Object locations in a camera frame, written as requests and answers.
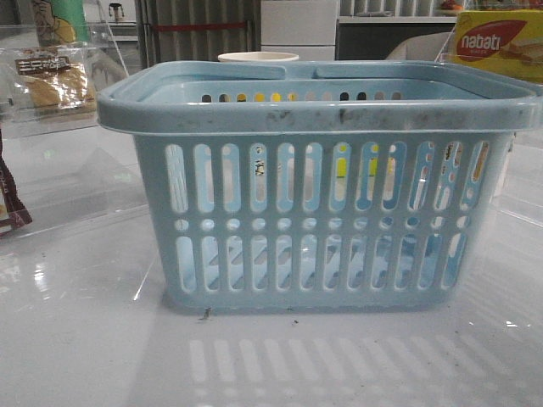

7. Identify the white paper cup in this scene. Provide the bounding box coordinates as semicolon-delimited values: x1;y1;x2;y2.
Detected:
218;51;299;63

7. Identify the white drawer cabinet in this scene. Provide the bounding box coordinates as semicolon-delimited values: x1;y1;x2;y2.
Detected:
260;1;340;61

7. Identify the yellow nabati wafer box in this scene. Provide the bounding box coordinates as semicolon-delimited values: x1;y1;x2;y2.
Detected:
445;9;542;84

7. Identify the light blue plastic basket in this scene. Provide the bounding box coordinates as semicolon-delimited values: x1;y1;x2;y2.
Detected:
97;60;542;309

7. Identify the green yellow cartoon can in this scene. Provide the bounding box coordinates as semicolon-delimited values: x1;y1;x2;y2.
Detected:
31;0;89;47

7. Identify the clear acrylic display shelf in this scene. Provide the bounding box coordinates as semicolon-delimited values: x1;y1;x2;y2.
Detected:
1;23;143;240

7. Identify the clear acrylic stand right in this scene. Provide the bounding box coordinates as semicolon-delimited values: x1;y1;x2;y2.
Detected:
432;31;543;226

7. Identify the bread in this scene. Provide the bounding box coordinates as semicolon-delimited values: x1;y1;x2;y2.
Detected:
0;41;112;139

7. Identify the brown snack packet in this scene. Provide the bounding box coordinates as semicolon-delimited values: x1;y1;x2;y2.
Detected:
1;156;32;237

